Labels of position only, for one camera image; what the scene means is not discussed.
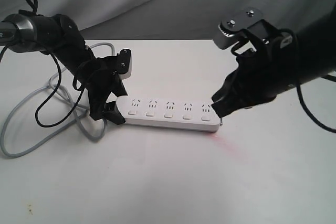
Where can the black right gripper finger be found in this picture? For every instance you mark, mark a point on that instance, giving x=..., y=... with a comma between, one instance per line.
x=224, y=105
x=227, y=91

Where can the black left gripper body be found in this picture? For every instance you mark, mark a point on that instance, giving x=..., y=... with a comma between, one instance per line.
x=95, y=75

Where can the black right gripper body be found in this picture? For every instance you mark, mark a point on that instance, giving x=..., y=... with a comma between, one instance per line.
x=265, y=77

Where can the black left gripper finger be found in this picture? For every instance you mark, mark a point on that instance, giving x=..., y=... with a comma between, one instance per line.
x=106, y=111
x=117, y=86

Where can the white five-outlet power strip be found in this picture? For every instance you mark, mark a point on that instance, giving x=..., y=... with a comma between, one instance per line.
x=169, y=113

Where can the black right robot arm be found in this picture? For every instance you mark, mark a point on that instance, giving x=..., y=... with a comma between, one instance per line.
x=316, y=46

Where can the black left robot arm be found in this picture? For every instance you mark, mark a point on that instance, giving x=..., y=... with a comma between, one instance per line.
x=59, y=37

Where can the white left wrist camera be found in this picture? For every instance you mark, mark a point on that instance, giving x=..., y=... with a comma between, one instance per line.
x=123, y=63

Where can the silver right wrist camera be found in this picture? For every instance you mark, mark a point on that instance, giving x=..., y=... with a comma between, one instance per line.
x=230, y=26

